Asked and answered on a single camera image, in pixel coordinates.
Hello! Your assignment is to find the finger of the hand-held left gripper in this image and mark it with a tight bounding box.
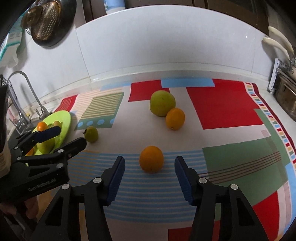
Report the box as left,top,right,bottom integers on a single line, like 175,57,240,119
17,137,87,163
10,126,61,151

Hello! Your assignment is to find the large green citrus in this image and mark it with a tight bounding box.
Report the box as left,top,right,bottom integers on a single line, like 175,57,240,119
150,90,176,118
37,137,56,153

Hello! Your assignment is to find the person's left hand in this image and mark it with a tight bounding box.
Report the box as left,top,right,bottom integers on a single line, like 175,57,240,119
0,197,39,220

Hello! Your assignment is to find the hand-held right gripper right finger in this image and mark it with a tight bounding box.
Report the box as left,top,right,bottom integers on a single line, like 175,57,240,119
174,156,270,241

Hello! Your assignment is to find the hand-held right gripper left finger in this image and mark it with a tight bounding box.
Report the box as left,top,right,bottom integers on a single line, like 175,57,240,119
30,156,126,241

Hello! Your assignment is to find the thin gooseneck faucet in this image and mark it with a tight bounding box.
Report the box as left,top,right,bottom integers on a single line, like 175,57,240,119
6,71,50,118

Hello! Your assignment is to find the large chrome faucet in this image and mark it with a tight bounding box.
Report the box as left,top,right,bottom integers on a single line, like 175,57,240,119
6,85,32,131

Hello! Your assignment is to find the green tomato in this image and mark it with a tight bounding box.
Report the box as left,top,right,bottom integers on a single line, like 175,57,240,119
83,126,99,143

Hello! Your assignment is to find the green plate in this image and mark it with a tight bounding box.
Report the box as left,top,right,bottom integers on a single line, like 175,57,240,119
24,110,72,168

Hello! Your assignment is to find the metal dish rack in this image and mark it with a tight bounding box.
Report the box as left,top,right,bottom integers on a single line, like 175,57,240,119
268,53,296,93

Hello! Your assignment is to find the small orange tangerine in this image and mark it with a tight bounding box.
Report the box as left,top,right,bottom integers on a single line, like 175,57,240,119
139,146,164,174
165,108,186,131

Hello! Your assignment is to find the black frying pan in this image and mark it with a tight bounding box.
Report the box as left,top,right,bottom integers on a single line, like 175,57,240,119
30,0,77,48

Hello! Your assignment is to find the colourful patchwork mat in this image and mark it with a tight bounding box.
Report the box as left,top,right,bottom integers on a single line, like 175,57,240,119
29,78,296,241

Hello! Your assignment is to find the teal paper towel packet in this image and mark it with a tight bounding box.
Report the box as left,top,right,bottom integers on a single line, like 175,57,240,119
0,25,24,66

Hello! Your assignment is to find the cream handled knife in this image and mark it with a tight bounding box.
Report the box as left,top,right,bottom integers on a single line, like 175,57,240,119
262,37,292,59
268,26,295,54

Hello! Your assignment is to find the steel cooking pot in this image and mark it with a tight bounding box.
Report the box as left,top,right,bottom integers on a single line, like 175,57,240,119
274,74,296,121

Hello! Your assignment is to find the brass colander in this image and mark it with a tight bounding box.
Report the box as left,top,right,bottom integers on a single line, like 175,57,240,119
31,0,62,40

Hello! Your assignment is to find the small brass pot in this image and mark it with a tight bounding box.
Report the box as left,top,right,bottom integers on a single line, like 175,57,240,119
21,6,42,29

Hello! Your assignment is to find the person's left forearm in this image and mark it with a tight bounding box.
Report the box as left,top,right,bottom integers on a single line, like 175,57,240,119
0,130,11,179

